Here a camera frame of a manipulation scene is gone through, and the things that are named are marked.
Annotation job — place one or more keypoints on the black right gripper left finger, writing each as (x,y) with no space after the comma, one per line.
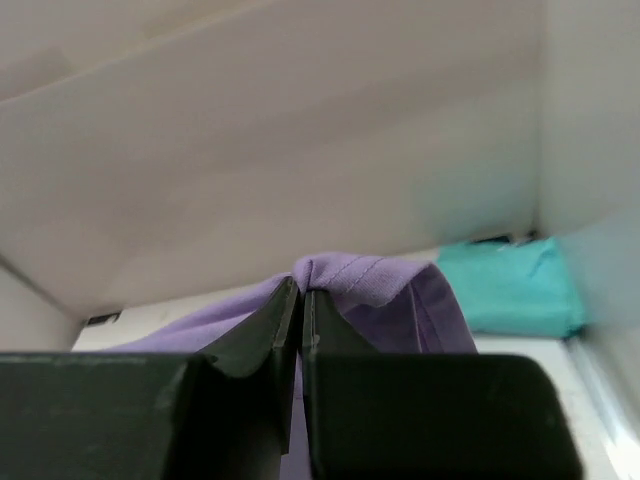
(221,412)

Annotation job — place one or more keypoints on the purple t shirt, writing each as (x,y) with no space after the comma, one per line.
(398,306)

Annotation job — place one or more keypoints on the folded teal t shirt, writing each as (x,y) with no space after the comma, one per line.
(517,289)

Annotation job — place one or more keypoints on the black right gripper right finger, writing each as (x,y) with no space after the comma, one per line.
(375,415)

